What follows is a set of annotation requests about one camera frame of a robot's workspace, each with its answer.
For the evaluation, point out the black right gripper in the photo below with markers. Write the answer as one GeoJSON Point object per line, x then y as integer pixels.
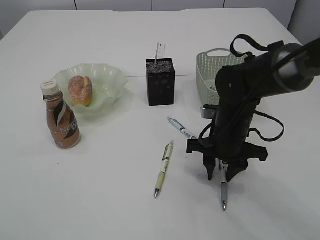
{"type": "Point", "coordinates": [229, 146]}

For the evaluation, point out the grey white pen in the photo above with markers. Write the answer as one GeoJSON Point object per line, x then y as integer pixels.
{"type": "Point", "coordinates": [223, 186]}

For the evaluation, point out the light blue white pen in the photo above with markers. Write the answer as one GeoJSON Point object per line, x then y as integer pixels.
{"type": "Point", "coordinates": [181, 128]}

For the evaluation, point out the clear plastic ruler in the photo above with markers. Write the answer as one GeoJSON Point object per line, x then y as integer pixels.
{"type": "Point", "coordinates": [160, 51]}

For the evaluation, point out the sugared bread roll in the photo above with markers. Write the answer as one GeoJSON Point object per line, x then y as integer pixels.
{"type": "Point", "coordinates": [80, 90]}

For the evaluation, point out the brown Nescafe coffee bottle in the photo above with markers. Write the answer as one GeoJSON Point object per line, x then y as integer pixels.
{"type": "Point", "coordinates": [61, 120]}

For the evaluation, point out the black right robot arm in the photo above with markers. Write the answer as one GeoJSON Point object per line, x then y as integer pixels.
{"type": "Point", "coordinates": [281, 69]}

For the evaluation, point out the cream yellow-green pen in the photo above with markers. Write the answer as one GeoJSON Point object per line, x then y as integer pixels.
{"type": "Point", "coordinates": [165, 163]}

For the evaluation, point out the pale green plastic basket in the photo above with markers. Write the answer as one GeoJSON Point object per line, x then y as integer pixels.
{"type": "Point", "coordinates": [208, 65]}

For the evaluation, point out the black mesh pen holder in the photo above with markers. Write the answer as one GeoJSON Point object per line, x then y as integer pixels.
{"type": "Point", "coordinates": [160, 81]}

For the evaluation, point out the pale green wavy glass plate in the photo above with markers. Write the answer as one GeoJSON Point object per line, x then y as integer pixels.
{"type": "Point", "coordinates": [108, 85]}

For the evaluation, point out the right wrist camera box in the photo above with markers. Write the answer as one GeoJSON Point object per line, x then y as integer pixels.
{"type": "Point", "coordinates": [208, 111]}

